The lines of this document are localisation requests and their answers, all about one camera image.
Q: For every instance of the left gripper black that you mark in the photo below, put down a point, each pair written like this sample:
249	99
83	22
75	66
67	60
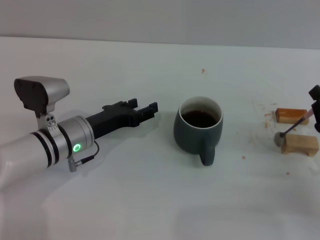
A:
112	118

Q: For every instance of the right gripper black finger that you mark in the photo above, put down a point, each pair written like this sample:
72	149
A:
317	105

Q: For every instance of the grey ceramic mug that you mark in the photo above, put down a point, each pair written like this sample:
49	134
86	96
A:
190	140

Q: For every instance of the brown stained wooden block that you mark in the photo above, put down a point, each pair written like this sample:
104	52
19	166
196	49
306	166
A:
287	115

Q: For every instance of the pale wooden block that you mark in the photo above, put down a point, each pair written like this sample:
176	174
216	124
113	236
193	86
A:
300	145

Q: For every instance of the dark coffee liquid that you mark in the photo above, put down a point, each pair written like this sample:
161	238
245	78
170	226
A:
200	119

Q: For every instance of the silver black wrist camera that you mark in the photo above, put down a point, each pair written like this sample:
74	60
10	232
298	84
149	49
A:
37	92

